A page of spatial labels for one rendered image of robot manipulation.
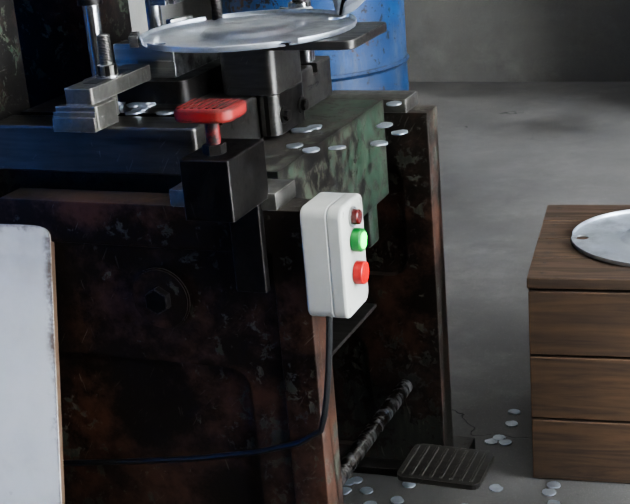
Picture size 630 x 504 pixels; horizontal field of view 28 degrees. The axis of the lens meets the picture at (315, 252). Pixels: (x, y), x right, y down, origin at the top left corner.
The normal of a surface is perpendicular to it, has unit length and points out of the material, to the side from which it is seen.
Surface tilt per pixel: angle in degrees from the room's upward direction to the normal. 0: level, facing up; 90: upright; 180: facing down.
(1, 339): 78
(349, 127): 90
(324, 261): 90
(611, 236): 0
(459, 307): 0
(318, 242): 90
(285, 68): 90
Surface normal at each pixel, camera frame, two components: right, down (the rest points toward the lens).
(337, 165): 0.92, 0.05
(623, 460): -0.26, 0.33
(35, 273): -0.32, 0.13
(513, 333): -0.08, -0.94
